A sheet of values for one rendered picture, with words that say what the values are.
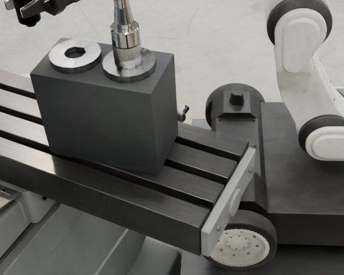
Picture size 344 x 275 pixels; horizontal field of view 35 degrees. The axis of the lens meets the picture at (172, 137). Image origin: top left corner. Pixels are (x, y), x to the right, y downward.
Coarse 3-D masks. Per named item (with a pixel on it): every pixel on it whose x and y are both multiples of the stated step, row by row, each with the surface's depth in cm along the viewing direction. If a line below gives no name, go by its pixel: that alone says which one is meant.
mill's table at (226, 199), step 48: (0, 96) 120; (0, 144) 108; (48, 144) 107; (192, 144) 107; (240, 144) 105; (48, 192) 106; (96, 192) 98; (144, 192) 97; (192, 192) 96; (240, 192) 101; (192, 240) 94
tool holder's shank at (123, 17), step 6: (114, 0) 84; (120, 0) 83; (126, 0) 84; (114, 6) 85; (120, 6) 84; (126, 6) 84; (114, 12) 85; (120, 12) 84; (126, 12) 85; (114, 18) 86; (120, 18) 85; (126, 18) 85; (132, 18) 86; (120, 24) 86; (126, 24) 86
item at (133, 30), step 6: (114, 24) 88; (132, 24) 88; (138, 24) 88; (114, 30) 87; (120, 30) 86; (126, 30) 86; (132, 30) 86; (138, 30) 87; (114, 36) 87; (120, 36) 86; (126, 36) 86; (132, 36) 86
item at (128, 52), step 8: (112, 40) 88; (120, 40) 87; (128, 40) 87; (136, 40) 88; (112, 48) 90; (120, 48) 88; (128, 48) 88; (136, 48) 88; (120, 56) 89; (128, 56) 89; (136, 56) 89; (120, 64) 90; (128, 64) 90; (136, 64) 90
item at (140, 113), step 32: (64, 64) 92; (96, 64) 94; (160, 64) 93; (64, 96) 94; (96, 96) 91; (128, 96) 89; (160, 96) 92; (64, 128) 99; (96, 128) 96; (128, 128) 94; (160, 128) 95; (96, 160) 102; (128, 160) 99; (160, 160) 99
